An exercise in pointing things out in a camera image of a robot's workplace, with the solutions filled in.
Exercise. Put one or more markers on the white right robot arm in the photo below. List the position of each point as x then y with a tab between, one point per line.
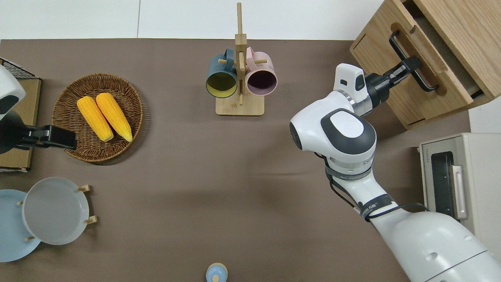
391	235

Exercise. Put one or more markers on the wooden plate rack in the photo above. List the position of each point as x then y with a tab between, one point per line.
91	220

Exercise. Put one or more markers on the blue dome bell wooden base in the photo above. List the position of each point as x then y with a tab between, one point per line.
216	272

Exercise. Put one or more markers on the yellow corn cob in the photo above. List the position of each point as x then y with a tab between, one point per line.
114	116
95	119

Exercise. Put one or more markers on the pink mug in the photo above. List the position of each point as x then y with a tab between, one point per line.
261	80

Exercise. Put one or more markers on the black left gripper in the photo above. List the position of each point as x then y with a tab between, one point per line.
8	133

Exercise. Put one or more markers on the cream toaster oven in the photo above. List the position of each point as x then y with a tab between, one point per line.
481	188

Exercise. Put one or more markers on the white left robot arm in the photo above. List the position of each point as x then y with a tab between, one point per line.
11	82

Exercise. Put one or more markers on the grey plate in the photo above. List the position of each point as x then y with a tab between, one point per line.
54	211

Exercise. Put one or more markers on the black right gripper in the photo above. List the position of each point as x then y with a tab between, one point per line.
377	90

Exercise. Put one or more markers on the wooden mug tree stand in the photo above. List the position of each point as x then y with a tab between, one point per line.
240	105

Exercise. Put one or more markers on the brown table mat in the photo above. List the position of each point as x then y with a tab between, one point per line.
195	176

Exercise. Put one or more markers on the wooden drawer cabinet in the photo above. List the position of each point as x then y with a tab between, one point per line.
469	31

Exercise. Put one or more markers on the light blue plate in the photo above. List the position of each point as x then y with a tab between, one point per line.
11	231

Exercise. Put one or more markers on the dark blue mug yellow inside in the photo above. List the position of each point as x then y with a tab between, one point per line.
221	84

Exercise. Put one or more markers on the round wicker basket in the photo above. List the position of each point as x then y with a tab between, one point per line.
74	149

